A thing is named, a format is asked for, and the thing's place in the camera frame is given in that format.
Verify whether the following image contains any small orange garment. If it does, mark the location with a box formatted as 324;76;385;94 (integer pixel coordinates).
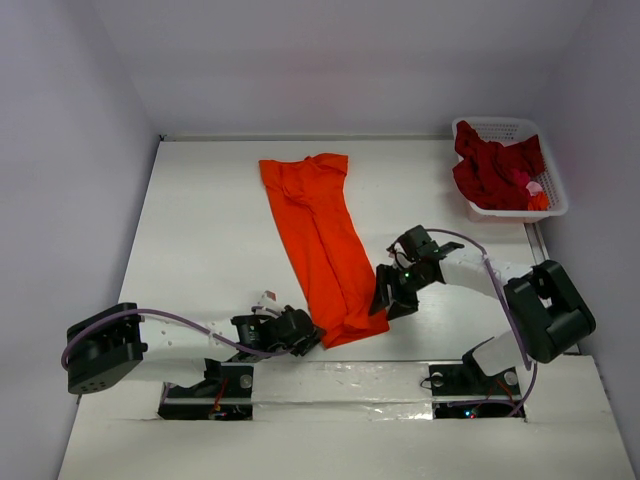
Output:
527;192;550;211

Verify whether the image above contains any dark red t shirt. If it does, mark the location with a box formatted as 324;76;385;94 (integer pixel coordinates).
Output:
452;121;546;211

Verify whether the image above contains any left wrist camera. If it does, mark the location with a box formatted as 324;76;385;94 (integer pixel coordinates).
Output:
251;290;283;315

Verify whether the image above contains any orange t shirt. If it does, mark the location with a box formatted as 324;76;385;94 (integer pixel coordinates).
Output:
259;153;390;349

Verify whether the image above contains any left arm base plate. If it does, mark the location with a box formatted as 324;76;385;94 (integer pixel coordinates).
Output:
157;364;254;421

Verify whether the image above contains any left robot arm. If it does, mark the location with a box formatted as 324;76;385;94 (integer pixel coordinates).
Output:
61;303;325;395

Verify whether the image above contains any white plastic basket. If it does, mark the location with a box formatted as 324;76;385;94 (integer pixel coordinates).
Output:
451;116;568;223

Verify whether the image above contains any pink garment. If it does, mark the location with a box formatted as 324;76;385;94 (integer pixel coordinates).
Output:
513;169;544;197

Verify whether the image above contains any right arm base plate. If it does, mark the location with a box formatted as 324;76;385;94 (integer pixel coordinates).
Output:
420;363;525;420

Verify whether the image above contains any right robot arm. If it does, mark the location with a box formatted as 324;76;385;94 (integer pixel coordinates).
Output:
369;225;596;392

